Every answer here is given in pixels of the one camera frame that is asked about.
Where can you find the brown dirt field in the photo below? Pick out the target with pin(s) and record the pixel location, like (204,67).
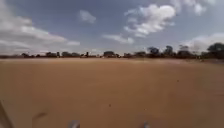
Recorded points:
(113,93)

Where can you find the robot's own part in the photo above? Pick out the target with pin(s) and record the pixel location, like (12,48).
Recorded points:
(74,124)
(146,125)

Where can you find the row of trees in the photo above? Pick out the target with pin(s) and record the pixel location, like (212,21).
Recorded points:
(150,52)

